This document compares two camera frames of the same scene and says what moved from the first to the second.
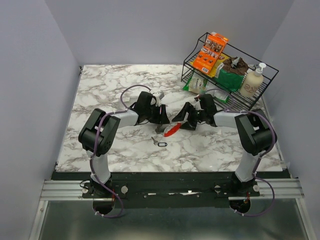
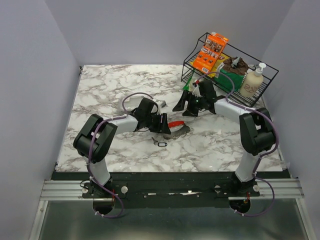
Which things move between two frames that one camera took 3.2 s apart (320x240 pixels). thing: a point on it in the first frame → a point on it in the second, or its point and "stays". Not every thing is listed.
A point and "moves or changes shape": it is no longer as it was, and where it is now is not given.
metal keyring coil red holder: x=171 y=128 moves or changes shape
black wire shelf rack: x=225 y=72 stays
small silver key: x=155 y=142 stays
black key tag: x=162 y=144 stays
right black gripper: x=187 y=107 → x=187 y=96
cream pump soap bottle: x=252 y=82 stays
